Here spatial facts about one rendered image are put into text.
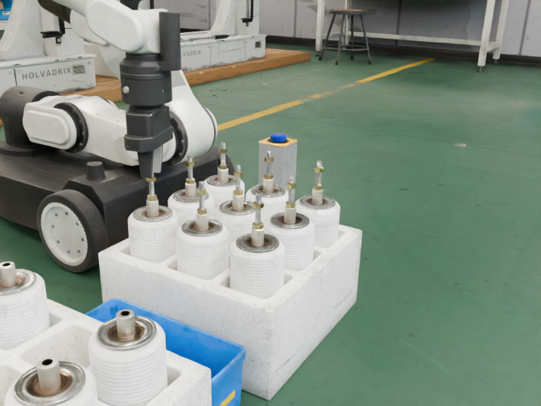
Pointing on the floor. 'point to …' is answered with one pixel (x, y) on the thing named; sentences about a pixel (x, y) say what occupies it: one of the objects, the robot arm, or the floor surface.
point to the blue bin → (192, 349)
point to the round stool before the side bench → (351, 34)
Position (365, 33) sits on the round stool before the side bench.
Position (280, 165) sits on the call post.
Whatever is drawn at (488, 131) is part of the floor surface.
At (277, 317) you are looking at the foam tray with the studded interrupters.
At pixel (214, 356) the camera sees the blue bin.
